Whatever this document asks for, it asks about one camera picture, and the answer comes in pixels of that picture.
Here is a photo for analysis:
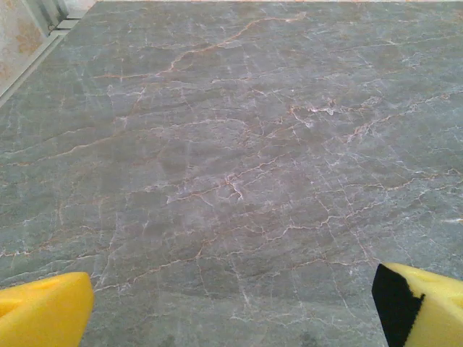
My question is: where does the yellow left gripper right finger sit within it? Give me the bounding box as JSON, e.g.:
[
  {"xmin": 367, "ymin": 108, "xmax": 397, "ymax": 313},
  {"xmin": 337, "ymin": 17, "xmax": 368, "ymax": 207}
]
[{"xmin": 372, "ymin": 262, "xmax": 463, "ymax": 347}]

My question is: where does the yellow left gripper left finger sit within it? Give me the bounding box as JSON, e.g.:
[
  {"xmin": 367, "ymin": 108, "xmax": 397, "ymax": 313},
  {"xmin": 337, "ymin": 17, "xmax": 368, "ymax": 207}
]
[{"xmin": 0, "ymin": 271, "xmax": 95, "ymax": 347}]

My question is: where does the aluminium table edge rail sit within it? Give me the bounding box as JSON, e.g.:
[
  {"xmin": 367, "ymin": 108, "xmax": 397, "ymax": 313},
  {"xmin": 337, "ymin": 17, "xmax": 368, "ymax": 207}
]
[{"xmin": 0, "ymin": 17, "xmax": 88, "ymax": 108}]

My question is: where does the aluminium corner frame post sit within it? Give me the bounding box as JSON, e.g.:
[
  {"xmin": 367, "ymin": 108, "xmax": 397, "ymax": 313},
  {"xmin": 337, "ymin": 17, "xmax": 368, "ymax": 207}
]
[{"xmin": 22, "ymin": 0, "xmax": 69, "ymax": 38}]

